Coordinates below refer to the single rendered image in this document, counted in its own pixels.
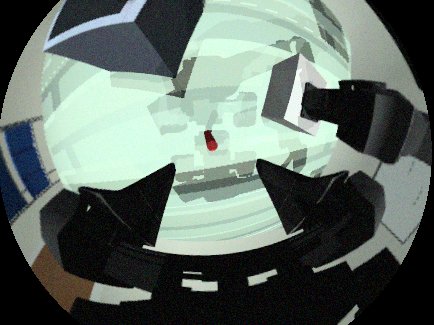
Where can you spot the dark red peg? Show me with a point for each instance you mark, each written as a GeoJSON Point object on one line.
{"type": "Point", "coordinates": [210, 142]}

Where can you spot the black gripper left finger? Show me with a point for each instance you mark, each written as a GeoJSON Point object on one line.
{"type": "Point", "coordinates": [139, 206]}

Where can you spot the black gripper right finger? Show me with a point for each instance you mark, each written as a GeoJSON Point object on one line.
{"type": "Point", "coordinates": [294, 195]}

